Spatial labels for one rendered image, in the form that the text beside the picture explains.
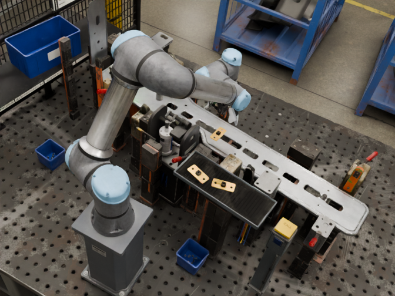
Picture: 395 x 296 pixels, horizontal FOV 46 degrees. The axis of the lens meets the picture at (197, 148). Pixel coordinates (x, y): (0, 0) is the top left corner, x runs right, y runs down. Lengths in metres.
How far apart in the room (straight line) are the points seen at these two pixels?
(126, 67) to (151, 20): 3.08
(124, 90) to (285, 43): 2.87
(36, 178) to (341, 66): 2.96
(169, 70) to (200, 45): 2.90
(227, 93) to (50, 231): 1.04
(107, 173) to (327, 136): 1.49
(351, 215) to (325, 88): 2.23
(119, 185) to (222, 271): 0.75
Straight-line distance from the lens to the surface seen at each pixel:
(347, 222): 1.95
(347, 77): 4.28
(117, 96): 1.42
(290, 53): 4.05
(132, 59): 1.34
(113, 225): 1.58
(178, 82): 1.31
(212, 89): 1.46
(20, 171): 2.34
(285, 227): 1.65
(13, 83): 2.27
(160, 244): 2.06
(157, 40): 2.53
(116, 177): 1.48
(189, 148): 1.88
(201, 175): 1.70
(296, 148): 2.07
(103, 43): 2.36
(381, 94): 3.98
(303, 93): 3.95
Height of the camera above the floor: 2.51
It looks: 49 degrees down
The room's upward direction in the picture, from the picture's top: 9 degrees clockwise
